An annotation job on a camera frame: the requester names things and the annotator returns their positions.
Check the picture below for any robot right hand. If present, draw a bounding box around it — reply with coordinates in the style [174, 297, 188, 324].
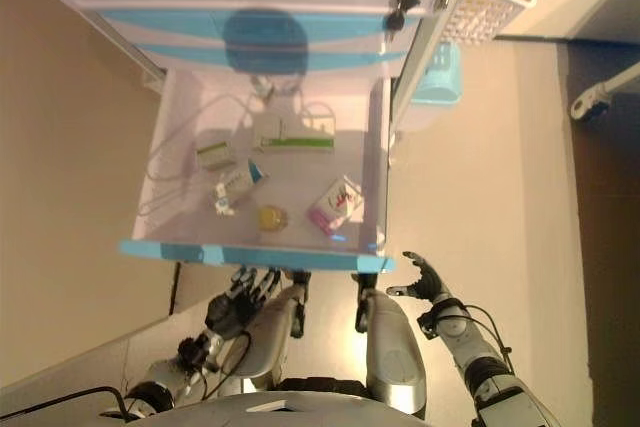
[385, 250, 460, 314]

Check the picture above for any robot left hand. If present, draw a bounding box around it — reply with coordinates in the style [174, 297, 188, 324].
[204, 266, 284, 342]

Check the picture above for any clear bottle of yellow capsules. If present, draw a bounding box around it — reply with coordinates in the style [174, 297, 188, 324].
[257, 204, 290, 233]

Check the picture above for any blue-fronted white cart drawer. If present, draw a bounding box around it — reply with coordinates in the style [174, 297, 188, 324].
[118, 66, 397, 274]

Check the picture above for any white and blue medicine box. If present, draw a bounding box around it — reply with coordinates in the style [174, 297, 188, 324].
[209, 159, 270, 218]

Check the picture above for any pink and white medicine box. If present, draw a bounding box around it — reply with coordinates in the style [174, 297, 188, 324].
[305, 175, 365, 236]

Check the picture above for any closed blue-fronted cart drawer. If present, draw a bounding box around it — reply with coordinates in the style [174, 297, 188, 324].
[94, 7, 419, 44]
[127, 40, 409, 74]

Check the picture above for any grey robot right leg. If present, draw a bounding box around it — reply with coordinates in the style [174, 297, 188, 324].
[352, 271, 429, 418]

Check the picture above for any grey robot torso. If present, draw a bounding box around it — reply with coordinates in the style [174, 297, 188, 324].
[99, 386, 426, 427]

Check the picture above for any small green and white box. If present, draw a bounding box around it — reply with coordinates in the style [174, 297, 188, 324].
[194, 139, 237, 172]

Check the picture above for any long green and white box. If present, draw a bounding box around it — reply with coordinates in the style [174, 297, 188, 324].
[252, 114, 335, 153]

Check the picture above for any light blue waste bin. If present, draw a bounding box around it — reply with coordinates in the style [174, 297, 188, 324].
[410, 40, 464, 107]

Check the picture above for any small white adapter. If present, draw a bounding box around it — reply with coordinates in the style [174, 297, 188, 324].
[249, 74, 276, 101]

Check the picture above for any grey stand leg with caster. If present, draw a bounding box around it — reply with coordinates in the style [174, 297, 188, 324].
[571, 64, 640, 122]

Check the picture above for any white mesh basket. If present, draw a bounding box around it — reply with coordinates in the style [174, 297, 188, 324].
[439, 0, 537, 48]

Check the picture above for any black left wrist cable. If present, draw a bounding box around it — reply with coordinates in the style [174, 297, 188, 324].
[197, 329, 254, 401]

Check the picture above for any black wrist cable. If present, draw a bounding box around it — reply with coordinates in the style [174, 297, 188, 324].
[197, 329, 254, 401]
[449, 304, 516, 373]

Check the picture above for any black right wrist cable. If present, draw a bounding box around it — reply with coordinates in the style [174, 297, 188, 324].
[449, 304, 516, 373]

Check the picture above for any white cable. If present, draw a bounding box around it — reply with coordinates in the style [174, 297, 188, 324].
[137, 81, 281, 218]

